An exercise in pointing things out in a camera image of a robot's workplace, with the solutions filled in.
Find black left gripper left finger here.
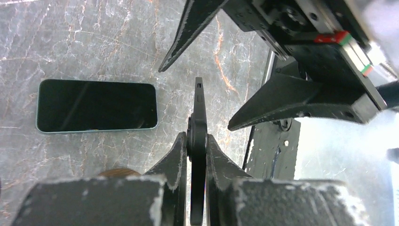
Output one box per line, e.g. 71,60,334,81
13,132,187,226

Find black flat phone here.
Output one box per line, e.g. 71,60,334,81
36,79,158,133

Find dark grey phone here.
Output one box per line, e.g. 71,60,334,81
187,77,207,226

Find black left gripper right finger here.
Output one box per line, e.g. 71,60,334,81
206,135,371,226

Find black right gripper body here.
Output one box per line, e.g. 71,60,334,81
223,0,387,109

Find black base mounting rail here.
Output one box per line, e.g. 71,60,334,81
242,49,302,181

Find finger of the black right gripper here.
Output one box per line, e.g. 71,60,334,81
158,0,227,73
228,74,380,131

